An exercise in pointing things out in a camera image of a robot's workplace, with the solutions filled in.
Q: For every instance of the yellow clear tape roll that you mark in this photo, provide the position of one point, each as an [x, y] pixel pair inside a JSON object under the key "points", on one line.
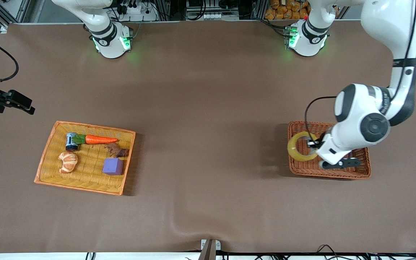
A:
{"points": [[293, 151]]}

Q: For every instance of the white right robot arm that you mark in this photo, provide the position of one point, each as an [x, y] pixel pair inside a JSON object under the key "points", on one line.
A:
{"points": [[108, 39]]}

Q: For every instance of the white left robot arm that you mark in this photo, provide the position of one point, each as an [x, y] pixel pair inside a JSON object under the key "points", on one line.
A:
{"points": [[356, 119]]}

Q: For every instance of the brown wicker basket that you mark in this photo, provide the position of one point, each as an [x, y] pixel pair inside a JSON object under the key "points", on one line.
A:
{"points": [[302, 169]]}

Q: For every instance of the toy croissant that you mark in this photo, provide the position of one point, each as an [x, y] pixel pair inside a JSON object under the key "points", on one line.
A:
{"points": [[67, 162]]}

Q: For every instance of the orange toy carrot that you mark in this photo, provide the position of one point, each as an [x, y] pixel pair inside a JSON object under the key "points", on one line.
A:
{"points": [[99, 139]]}

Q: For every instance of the yellow woven tray orange rim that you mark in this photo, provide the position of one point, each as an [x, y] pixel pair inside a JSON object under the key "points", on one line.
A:
{"points": [[85, 184]]}

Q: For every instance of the brown toy piece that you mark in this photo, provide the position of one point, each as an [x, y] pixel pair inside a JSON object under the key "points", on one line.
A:
{"points": [[116, 150]]}

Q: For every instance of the purple block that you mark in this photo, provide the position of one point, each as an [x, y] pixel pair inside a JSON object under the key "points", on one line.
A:
{"points": [[113, 167]]}

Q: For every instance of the brown table cover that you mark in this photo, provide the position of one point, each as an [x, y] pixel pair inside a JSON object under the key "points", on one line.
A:
{"points": [[208, 108]]}

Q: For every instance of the bag of orange snacks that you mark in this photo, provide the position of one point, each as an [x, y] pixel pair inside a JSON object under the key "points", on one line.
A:
{"points": [[285, 9]]}

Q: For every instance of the small white power strip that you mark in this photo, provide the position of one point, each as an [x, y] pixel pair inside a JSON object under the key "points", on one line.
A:
{"points": [[215, 16]]}

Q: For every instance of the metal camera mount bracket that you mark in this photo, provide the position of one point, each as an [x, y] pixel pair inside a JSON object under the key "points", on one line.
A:
{"points": [[209, 249]]}

